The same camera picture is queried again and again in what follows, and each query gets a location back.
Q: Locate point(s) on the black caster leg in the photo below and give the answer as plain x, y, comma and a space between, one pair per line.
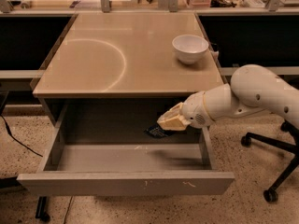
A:
41, 213

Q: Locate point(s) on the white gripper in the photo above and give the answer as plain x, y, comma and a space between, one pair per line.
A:
194, 110

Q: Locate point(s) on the grey open top drawer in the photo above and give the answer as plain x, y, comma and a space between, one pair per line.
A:
100, 152

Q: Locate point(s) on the dark blue rxbar wrapper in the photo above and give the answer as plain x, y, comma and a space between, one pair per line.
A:
156, 131

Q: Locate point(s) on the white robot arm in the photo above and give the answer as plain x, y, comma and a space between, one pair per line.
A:
253, 89

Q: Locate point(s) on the white ceramic bowl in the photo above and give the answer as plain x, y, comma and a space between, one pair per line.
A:
189, 49

